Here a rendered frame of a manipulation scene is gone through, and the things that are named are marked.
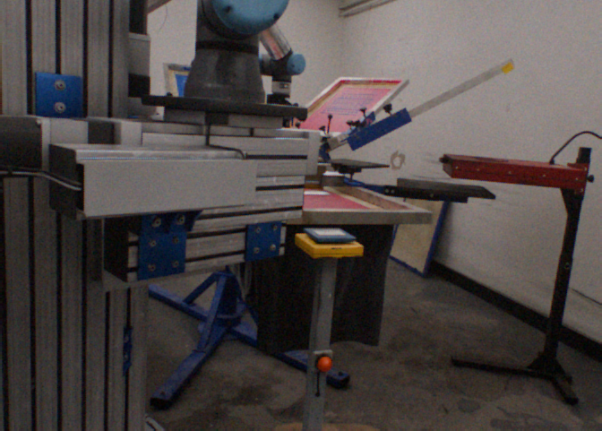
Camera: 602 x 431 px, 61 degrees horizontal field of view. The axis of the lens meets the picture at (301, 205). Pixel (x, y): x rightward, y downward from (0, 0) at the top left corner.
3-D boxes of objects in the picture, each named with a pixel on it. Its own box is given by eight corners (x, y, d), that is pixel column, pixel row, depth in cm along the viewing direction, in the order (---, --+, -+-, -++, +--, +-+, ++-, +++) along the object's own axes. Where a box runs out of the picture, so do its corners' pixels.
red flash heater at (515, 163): (557, 183, 270) (561, 160, 268) (590, 194, 226) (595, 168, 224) (440, 172, 280) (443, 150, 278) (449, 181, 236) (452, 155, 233)
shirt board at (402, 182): (480, 201, 276) (482, 185, 275) (494, 213, 237) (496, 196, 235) (244, 176, 298) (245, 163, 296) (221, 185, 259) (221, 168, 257)
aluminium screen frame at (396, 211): (432, 224, 153) (433, 211, 153) (243, 224, 133) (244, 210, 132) (330, 185, 226) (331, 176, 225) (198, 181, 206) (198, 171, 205)
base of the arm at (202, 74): (214, 99, 84) (217, 37, 83) (167, 96, 95) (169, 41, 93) (281, 105, 95) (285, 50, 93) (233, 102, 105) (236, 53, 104)
